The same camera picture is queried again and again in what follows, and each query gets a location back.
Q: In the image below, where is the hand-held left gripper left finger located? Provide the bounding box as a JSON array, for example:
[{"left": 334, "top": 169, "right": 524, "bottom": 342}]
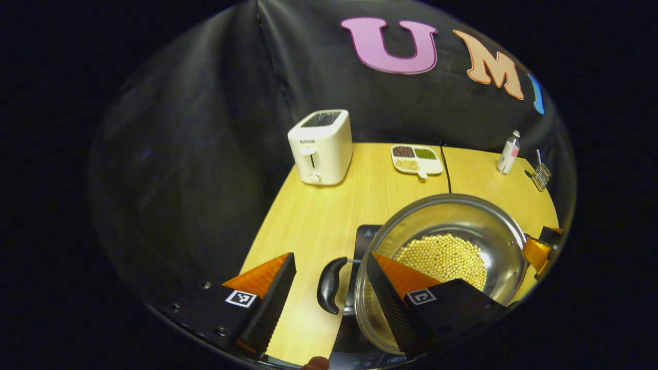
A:
[{"left": 153, "top": 252, "right": 298, "bottom": 359}]

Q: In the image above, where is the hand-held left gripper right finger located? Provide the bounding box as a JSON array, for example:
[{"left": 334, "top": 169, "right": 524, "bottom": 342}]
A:
[{"left": 366, "top": 252, "right": 507, "bottom": 356}]

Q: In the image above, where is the black induction cooktop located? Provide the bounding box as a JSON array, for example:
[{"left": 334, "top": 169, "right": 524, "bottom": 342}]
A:
[{"left": 329, "top": 225, "right": 417, "bottom": 370}]

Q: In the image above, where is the stainless steel pot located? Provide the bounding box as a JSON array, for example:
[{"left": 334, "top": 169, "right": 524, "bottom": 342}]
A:
[{"left": 317, "top": 194, "right": 530, "bottom": 355}]

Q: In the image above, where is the pile of yellow soybeans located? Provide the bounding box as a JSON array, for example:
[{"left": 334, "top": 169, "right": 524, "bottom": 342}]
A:
[{"left": 393, "top": 234, "right": 488, "bottom": 291}]

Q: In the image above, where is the clear bottle pink label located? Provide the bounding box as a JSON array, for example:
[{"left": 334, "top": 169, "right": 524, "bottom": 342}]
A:
[{"left": 496, "top": 130, "right": 521, "bottom": 175}]

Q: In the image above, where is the white divided bean dish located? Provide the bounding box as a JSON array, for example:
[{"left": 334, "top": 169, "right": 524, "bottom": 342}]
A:
[{"left": 391, "top": 144, "right": 444, "bottom": 179}]

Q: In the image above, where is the white toaster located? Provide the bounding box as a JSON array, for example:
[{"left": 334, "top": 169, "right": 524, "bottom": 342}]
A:
[{"left": 287, "top": 109, "right": 354, "bottom": 186}]

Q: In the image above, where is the metal wire utensil holder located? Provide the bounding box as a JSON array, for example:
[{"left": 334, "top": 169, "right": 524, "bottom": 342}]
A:
[{"left": 531, "top": 162, "right": 552, "bottom": 192}]

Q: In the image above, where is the black power cable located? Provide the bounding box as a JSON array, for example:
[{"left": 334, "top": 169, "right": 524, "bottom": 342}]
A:
[{"left": 439, "top": 141, "right": 453, "bottom": 195}]

